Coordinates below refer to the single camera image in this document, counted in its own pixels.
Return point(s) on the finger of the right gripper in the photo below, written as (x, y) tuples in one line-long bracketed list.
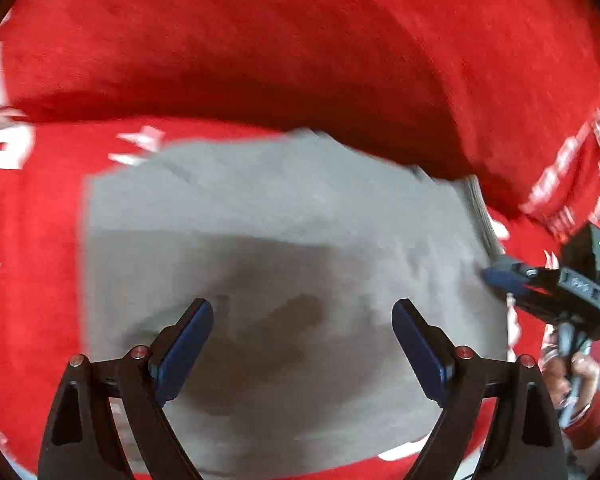
[(507, 275)]

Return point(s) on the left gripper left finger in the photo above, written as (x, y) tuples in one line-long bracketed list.
[(81, 440)]

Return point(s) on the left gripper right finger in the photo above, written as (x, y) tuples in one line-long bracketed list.
[(524, 440)]

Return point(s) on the grey t-shirt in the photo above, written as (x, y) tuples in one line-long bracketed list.
[(302, 247)]

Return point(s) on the right hand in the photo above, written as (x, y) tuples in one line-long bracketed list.
[(559, 375)]

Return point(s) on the red wedding pillow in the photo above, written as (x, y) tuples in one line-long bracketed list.
[(507, 90)]

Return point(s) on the red wedding blanket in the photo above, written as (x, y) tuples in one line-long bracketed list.
[(44, 177)]

